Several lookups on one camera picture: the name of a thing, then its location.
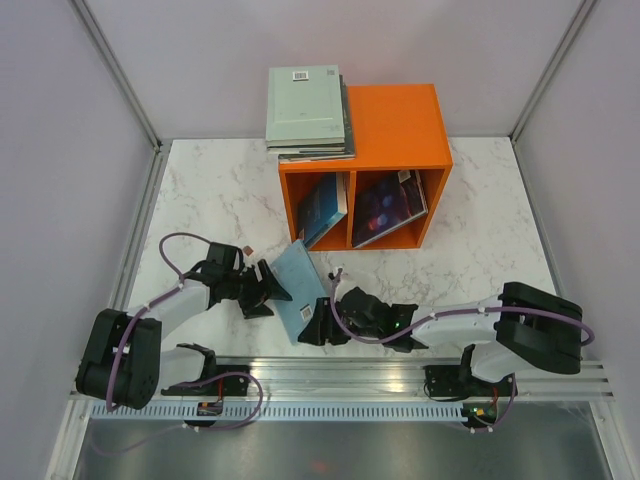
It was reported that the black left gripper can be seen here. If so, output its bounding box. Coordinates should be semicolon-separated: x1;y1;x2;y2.
223;259;291;319

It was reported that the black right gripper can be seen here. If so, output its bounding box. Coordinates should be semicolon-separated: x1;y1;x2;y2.
297;297;382;346

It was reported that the light blue book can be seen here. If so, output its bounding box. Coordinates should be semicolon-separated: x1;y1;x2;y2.
271;240;326;345

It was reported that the teal ocean cover book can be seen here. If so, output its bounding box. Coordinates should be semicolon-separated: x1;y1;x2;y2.
297;172;348;249

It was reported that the dark galaxy cover book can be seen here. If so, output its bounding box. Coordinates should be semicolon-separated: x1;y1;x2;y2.
352;170;428;248

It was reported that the black cover book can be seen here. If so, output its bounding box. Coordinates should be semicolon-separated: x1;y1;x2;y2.
267;74;355;161

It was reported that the Alice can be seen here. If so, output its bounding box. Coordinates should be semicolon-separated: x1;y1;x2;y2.
276;76;356;163

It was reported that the grey-green book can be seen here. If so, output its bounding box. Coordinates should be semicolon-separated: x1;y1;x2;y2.
266;65;345;147

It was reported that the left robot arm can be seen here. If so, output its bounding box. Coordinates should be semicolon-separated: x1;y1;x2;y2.
75;241;292;412

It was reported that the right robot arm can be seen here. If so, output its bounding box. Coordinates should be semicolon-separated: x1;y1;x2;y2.
288;282;594;401

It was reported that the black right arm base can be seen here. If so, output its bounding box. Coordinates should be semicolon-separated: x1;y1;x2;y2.
423;365;469;402

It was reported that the orange wooden shelf box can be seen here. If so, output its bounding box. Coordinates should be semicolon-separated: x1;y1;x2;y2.
278;84;453;251

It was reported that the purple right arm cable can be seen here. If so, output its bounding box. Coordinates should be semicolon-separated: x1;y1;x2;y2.
328;268;596;346

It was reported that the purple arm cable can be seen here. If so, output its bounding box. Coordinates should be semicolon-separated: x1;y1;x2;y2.
104;232;214;414
328;268;596;346

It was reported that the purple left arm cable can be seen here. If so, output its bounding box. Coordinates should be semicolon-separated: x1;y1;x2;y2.
104;232;214;414

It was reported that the white slotted cable duct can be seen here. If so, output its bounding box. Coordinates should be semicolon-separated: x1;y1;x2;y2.
91;400;467;422

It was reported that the left aluminium frame post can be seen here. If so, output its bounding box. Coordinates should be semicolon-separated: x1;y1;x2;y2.
68;0;162;153

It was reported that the aluminium frame post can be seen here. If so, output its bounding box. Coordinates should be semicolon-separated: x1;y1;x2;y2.
509;0;599;145
68;0;162;153

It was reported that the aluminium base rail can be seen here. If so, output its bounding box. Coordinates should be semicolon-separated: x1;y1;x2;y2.
47;358;634;479

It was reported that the right aluminium frame post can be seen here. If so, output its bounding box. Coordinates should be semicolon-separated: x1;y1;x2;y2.
509;0;599;145

